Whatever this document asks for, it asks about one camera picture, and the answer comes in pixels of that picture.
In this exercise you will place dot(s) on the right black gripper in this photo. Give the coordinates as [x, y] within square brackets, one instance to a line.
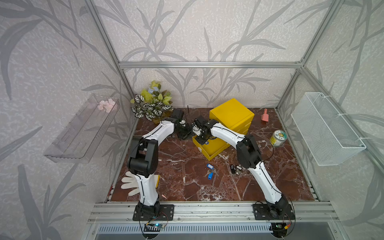
[199, 140]

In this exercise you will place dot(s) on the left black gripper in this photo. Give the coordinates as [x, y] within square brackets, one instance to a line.
[189, 130]

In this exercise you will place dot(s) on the yellow bottom drawer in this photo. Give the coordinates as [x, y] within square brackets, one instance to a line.
[212, 148]

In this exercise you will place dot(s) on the yellow drawer cabinet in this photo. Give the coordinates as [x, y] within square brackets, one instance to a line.
[233, 115]

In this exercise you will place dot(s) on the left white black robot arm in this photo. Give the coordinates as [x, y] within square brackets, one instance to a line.
[144, 158]

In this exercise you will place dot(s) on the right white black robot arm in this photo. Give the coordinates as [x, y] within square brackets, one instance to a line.
[249, 156]

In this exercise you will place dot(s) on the artificial potted plant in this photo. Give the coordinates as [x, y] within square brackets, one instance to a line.
[153, 103]

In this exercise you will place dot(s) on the pink plastic scoop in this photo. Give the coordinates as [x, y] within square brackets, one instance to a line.
[265, 116]

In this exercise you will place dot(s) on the white work glove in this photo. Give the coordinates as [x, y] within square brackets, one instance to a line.
[130, 183]

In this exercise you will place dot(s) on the pink artificial flower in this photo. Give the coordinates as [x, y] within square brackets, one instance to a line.
[106, 106]

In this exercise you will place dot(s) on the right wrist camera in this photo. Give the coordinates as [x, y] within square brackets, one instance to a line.
[196, 130]

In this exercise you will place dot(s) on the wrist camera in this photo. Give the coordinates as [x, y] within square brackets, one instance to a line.
[196, 130]
[178, 114]

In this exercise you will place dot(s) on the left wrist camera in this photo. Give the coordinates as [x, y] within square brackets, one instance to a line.
[178, 114]

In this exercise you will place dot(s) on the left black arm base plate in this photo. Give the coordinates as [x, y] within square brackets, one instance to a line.
[157, 212]

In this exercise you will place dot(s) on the aluminium frame crossbar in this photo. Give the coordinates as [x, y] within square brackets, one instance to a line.
[209, 65]

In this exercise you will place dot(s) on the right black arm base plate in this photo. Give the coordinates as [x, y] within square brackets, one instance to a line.
[264, 212]

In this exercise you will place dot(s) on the clear acrylic wall shelf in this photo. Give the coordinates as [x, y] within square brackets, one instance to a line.
[79, 140]

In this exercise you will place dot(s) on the aluminium front rail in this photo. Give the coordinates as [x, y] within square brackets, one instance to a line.
[214, 212]

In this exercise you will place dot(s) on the white wire basket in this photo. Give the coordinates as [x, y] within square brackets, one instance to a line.
[329, 137]

